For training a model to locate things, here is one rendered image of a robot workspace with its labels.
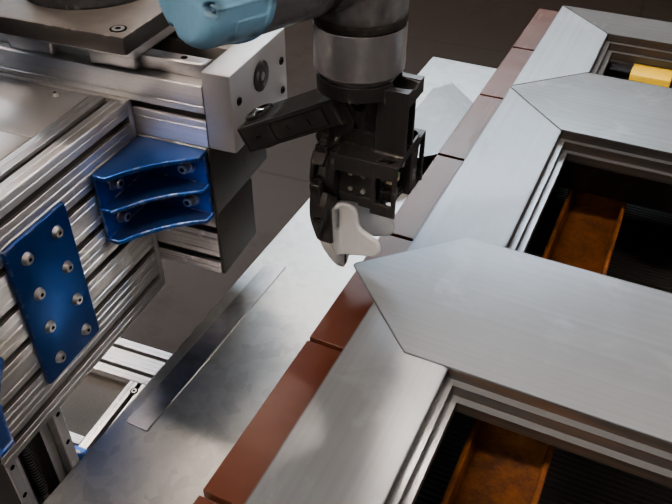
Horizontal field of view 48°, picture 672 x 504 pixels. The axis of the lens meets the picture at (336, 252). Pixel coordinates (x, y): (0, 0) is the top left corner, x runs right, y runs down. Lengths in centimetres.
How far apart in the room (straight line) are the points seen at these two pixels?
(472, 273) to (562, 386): 15
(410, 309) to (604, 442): 20
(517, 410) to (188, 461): 34
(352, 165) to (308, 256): 40
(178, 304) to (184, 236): 107
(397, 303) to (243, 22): 32
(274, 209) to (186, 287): 41
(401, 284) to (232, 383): 25
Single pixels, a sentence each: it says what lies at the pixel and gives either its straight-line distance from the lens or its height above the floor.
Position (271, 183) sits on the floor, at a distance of 239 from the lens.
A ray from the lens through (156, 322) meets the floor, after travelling 195.
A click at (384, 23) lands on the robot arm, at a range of 58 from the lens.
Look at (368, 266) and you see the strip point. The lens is 74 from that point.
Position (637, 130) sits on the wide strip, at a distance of 103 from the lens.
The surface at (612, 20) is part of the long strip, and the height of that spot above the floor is 85.
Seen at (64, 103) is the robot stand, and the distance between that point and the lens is 86.
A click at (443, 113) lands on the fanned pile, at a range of 128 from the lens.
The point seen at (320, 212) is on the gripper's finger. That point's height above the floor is 93.
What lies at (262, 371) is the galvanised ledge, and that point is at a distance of 87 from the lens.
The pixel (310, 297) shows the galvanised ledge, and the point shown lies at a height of 68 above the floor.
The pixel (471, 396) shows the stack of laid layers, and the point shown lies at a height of 83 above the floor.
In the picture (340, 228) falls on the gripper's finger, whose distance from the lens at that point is 70.
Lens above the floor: 133
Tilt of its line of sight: 39 degrees down
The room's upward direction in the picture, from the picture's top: straight up
